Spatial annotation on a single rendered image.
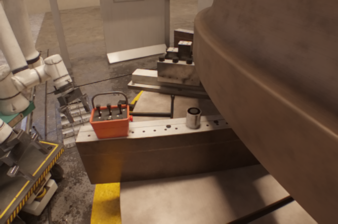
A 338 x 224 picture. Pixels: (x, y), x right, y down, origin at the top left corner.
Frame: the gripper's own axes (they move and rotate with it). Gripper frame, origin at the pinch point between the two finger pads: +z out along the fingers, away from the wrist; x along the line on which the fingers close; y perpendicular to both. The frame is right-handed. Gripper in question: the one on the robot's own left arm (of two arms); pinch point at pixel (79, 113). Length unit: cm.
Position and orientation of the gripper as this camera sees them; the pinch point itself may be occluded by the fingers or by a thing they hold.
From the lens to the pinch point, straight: 117.9
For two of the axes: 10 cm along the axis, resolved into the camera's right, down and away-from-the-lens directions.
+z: 3.5, 9.0, 2.8
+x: 3.2, -3.9, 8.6
